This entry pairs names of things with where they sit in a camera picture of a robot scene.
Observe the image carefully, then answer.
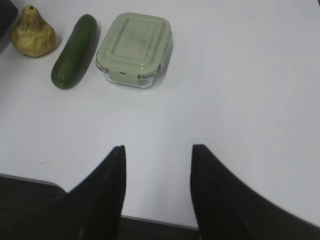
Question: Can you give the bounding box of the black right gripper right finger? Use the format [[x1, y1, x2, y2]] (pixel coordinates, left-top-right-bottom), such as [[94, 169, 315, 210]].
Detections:
[[190, 144, 320, 240]]

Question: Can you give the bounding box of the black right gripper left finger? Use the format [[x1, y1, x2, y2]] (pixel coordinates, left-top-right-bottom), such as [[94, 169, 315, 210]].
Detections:
[[32, 145, 127, 240]]

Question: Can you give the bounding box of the green cucumber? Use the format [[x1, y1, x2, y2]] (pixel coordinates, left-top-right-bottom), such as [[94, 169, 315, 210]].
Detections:
[[51, 14, 98, 90]]

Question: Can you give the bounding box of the green lidded glass container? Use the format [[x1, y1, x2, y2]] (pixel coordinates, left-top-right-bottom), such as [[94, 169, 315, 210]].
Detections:
[[95, 12, 172, 89]]

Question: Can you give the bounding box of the yellow pear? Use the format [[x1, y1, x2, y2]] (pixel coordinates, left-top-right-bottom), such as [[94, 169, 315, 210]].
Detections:
[[10, 5, 56, 58]]

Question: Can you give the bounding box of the navy blue lunch bag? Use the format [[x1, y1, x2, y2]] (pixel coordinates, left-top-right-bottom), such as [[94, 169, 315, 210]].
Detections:
[[0, 0, 18, 53]]

